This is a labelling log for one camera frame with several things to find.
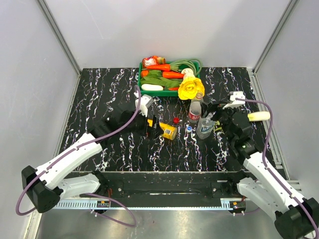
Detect toy carrot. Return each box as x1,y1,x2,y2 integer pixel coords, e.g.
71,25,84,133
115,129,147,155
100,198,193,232
146,64,171,72
162,71,184,79

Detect pale toy corn cob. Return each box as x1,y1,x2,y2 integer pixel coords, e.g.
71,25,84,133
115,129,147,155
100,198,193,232
248,111,271,121

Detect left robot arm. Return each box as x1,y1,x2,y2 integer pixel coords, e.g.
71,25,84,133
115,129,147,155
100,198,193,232
21,110,164,213

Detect blue label water bottle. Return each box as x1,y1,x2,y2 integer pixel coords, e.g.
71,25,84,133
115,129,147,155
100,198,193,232
196,113,215,139

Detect yellow juice bottle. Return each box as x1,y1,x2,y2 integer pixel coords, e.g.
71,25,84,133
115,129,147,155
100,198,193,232
148,119,177,140

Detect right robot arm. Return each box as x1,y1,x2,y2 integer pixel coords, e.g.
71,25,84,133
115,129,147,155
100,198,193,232
201,101,319,239

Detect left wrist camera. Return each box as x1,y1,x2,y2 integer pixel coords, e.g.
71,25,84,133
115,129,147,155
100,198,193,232
134,92,154,117

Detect upper toy carrot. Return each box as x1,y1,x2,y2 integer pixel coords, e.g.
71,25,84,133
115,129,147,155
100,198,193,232
146,64,171,72

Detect small toy tomato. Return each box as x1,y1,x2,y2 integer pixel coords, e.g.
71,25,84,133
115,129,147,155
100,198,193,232
141,70,149,78

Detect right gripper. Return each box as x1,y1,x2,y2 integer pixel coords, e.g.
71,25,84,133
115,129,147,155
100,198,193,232
200,101,238,142

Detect lower toy carrot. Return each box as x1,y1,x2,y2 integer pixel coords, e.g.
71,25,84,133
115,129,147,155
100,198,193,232
162,71,184,79

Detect yellow toy cabbage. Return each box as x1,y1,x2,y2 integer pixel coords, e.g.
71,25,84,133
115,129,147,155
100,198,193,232
177,77,205,100

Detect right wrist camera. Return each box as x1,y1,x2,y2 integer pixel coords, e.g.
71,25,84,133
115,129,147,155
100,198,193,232
222,91,246,110

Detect red white snack packet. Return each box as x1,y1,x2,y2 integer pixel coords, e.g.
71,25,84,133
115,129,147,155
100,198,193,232
142,55,166,68

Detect toy mushroom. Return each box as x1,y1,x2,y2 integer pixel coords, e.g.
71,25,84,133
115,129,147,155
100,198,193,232
181,68,195,76

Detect green toy scallions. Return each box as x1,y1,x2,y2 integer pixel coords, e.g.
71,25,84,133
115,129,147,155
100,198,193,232
169,58,202,76

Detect green plastic tray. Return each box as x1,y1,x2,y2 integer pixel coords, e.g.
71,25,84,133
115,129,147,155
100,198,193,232
138,63,199,97

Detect red label water bottle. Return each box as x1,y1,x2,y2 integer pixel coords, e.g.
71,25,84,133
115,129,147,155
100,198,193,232
188,92,204,123

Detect toy celery stalk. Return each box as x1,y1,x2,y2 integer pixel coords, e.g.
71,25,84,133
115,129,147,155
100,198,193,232
213,120,224,133

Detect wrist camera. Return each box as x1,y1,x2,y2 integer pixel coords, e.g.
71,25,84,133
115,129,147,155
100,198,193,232
134,92,154,117
222,91,246,110

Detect green toy leafy vegetable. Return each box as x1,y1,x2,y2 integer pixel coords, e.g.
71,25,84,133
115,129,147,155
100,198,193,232
140,70,182,90

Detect white toy radish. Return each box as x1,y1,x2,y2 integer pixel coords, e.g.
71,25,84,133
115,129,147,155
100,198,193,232
141,84,163,91

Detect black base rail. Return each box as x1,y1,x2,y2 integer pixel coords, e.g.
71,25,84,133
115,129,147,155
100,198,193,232
71,171,270,204

